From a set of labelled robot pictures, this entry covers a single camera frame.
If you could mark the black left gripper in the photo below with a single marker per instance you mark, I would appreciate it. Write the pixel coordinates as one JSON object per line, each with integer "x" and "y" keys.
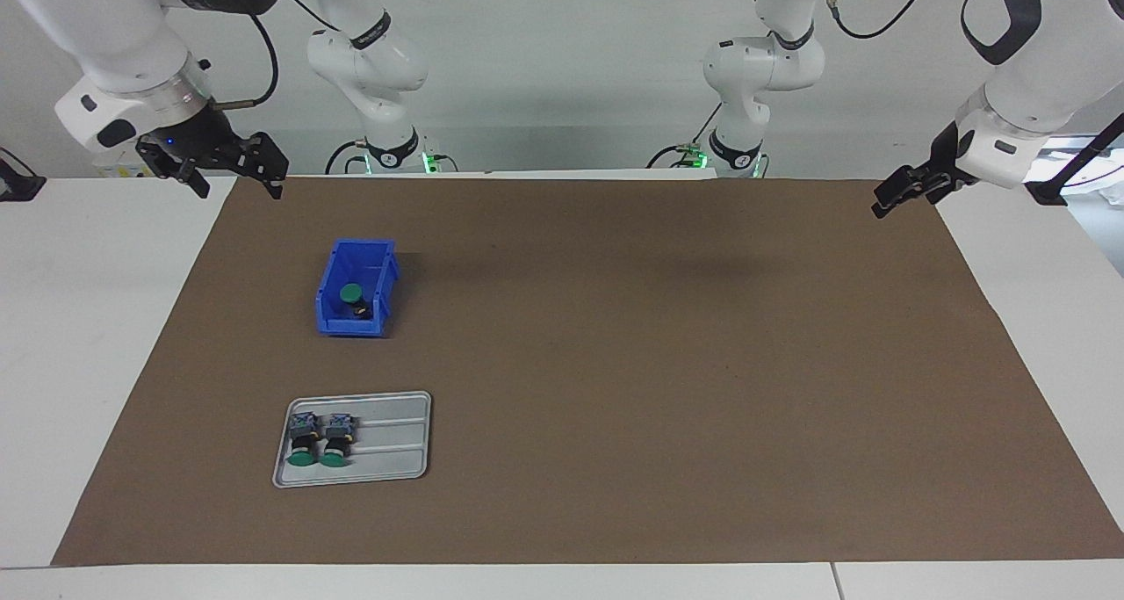
{"x": 948, "y": 156}

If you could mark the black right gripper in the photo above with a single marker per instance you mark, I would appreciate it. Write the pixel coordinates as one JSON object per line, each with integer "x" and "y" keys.
{"x": 198, "y": 139}

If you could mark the green push button switch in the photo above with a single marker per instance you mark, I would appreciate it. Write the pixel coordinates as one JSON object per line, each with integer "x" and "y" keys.
{"x": 303, "y": 437}
{"x": 337, "y": 437}
{"x": 353, "y": 294}

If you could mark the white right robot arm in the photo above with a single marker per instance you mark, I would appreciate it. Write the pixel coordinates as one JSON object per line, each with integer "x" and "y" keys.
{"x": 97, "y": 29}

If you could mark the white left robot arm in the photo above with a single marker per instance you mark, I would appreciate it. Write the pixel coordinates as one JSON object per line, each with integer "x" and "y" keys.
{"x": 1054, "y": 82}

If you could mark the blue plastic bin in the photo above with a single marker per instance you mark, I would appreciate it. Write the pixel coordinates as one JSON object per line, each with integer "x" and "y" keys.
{"x": 351, "y": 328}

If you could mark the silver metal tray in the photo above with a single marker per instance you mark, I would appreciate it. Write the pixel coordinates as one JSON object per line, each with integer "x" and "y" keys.
{"x": 395, "y": 459}

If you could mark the brown table mat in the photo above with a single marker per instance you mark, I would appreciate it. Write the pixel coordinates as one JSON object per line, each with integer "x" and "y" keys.
{"x": 615, "y": 451}

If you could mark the black camera stand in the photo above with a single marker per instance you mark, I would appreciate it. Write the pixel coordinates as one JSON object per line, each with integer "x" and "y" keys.
{"x": 1045, "y": 194}

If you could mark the black clamp mount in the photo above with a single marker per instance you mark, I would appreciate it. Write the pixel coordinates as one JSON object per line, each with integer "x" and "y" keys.
{"x": 18, "y": 187}

